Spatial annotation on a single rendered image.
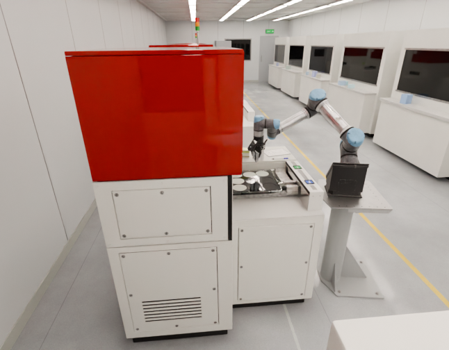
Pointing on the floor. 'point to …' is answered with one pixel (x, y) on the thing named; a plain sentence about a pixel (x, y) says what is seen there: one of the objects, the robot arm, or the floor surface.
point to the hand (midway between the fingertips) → (255, 160)
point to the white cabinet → (274, 260)
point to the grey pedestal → (345, 262)
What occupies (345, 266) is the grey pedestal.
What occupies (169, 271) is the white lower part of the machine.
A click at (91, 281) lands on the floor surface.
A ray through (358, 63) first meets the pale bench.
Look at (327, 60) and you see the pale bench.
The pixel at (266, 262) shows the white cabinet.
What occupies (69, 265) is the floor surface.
